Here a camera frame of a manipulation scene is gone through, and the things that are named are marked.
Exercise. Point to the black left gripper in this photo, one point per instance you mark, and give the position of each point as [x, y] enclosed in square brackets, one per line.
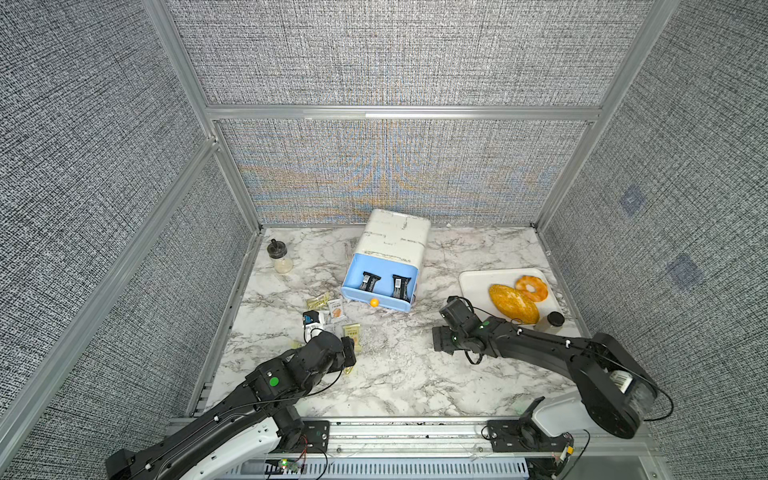
[343, 362]

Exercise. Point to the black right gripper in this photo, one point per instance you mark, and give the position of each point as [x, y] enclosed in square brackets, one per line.
[442, 340]

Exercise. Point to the black cookie packet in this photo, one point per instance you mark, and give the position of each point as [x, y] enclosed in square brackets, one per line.
[400, 288]
[369, 281]

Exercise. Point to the white blue drawer cabinet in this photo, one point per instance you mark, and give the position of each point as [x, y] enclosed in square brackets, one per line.
[391, 244]

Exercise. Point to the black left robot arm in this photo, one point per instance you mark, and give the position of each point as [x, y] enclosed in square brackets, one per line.
[269, 392]

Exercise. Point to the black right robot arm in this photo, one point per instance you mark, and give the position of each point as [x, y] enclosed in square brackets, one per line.
[615, 393]

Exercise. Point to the yellow cookie packet with barcode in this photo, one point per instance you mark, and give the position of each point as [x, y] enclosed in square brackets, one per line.
[353, 331]

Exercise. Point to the white cookie packet orange picture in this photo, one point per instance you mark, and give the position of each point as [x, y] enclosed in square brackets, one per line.
[336, 310]

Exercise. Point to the yellow cookie packet near jar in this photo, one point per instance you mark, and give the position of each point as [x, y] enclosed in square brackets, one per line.
[319, 302]

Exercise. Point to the yellow bread loaf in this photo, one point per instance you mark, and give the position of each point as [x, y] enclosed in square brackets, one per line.
[513, 304]

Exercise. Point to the orange glazed donut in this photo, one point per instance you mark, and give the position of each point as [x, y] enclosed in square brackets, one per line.
[533, 288]

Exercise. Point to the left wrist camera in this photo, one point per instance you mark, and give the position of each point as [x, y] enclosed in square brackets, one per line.
[313, 318]

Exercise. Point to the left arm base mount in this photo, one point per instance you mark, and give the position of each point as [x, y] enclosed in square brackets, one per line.
[306, 436]

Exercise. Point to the aluminium front rail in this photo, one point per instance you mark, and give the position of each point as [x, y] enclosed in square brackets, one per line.
[428, 448]

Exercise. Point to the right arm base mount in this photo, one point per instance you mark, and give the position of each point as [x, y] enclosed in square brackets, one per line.
[524, 435]

